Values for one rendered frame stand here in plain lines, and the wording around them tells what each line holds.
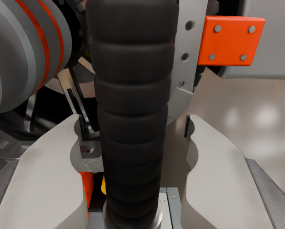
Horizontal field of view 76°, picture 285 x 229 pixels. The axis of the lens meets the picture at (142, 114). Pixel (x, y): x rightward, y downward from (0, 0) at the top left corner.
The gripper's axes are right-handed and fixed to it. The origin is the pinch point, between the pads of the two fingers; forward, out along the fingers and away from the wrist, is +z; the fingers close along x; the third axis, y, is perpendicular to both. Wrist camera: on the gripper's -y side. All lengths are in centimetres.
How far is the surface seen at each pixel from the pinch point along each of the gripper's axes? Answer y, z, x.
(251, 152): 83, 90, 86
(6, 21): -5.0, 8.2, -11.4
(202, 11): -6.1, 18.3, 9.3
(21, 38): -3.5, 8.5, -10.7
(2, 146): 20.3, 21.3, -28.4
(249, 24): -4.6, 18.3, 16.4
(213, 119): 83, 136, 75
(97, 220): 60, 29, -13
